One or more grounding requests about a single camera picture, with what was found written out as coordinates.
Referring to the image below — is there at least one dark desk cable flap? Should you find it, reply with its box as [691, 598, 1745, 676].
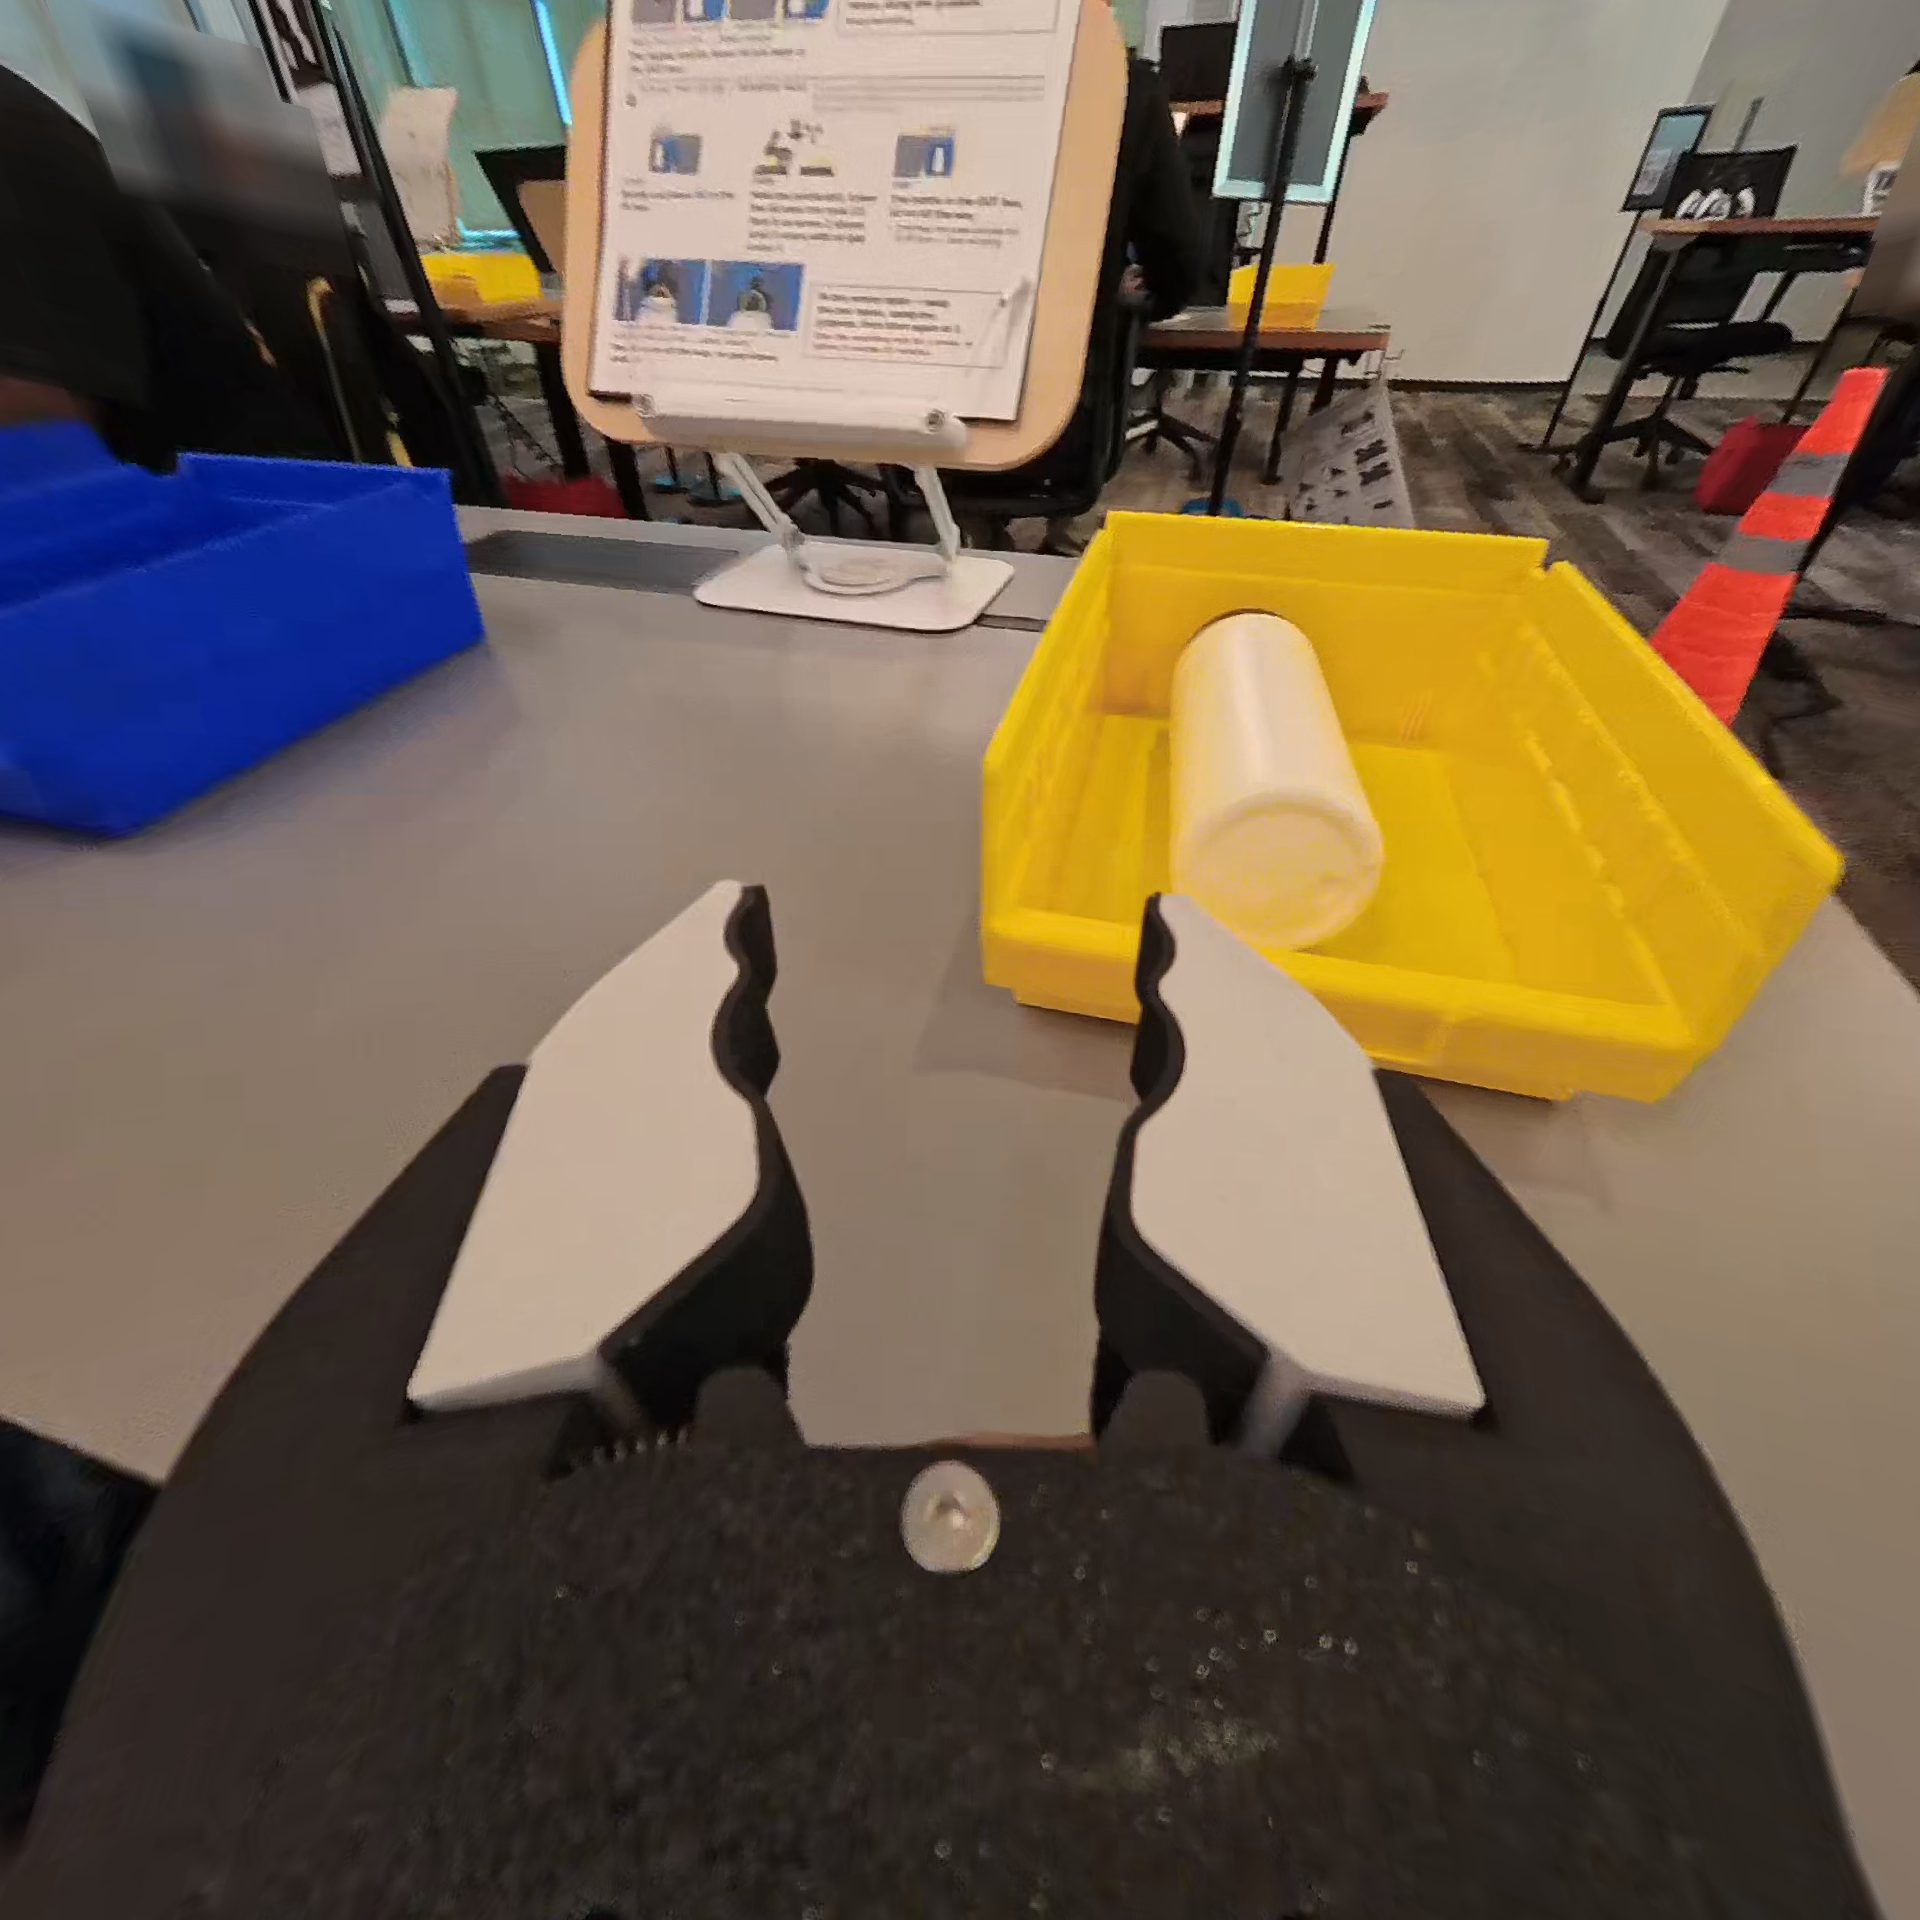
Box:
[464, 528, 1052, 633]

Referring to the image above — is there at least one blue plastic bin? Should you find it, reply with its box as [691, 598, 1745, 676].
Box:
[0, 423, 485, 837]

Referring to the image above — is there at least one printed instruction sheet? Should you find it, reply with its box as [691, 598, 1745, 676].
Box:
[587, 0, 1081, 424]

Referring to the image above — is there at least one white plastic bottle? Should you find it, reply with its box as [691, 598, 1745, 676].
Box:
[1168, 608, 1384, 950]

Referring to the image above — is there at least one wooden instruction board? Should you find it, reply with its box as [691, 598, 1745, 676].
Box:
[561, 0, 1128, 472]

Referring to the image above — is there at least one hanging paper sign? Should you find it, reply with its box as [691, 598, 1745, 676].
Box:
[1286, 381, 1419, 531]

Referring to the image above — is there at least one person's dark clothing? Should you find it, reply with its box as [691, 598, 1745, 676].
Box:
[0, 1417, 163, 1840]

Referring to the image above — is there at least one light panel on stand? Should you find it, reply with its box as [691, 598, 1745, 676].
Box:
[1207, 0, 1377, 204]

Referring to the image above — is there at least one orange traffic cone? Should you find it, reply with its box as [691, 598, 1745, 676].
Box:
[1651, 368, 1893, 732]

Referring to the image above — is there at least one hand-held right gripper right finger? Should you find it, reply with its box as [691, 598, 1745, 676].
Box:
[1089, 891, 1487, 1465]

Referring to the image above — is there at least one black office chair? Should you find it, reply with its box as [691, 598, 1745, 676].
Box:
[1567, 240, 1793, 496]

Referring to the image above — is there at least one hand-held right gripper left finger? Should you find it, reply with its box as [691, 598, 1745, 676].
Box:
[404, 880, 817, 1432]

